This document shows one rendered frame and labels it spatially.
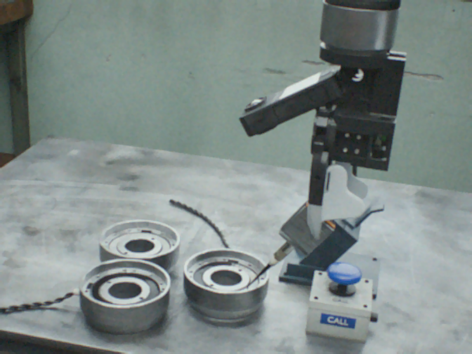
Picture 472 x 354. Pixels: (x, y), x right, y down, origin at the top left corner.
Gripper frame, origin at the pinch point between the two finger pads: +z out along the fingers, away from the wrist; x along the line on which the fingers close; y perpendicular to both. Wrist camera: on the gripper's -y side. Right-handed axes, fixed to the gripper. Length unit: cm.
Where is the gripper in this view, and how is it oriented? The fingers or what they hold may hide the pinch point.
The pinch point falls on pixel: (313, 221)
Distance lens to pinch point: 78.3
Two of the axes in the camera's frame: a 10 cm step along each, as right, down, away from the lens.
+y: 9.7, 1.5, -2.0
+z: -0.7, 9.2, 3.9
